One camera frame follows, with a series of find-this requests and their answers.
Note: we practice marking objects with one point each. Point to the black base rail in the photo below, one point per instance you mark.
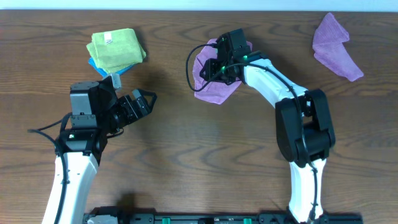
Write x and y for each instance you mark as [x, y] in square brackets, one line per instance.
[120, 216]

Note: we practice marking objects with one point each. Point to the purple cloth with tag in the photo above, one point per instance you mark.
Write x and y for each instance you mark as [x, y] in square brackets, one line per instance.
[214, 92]

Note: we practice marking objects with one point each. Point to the green folded cloth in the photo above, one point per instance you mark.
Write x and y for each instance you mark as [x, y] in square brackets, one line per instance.
[115, 48]

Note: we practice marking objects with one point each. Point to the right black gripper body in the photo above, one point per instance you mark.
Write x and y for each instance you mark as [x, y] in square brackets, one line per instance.
[217, 66]

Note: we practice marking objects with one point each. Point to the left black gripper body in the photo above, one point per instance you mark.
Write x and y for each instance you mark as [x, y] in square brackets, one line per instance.
[134, 106]

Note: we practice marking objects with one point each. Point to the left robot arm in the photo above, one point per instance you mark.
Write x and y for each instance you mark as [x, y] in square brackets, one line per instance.
[97, 115]

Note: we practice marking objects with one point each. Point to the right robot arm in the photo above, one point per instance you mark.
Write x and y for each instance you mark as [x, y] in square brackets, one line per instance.
[304, 128]

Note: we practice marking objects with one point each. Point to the blue folded cloth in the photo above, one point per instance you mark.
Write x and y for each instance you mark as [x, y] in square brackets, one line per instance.
[104, 71]

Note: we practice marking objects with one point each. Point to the purple crumpled cloth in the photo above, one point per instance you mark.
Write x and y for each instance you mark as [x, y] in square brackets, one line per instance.
[329, 50]

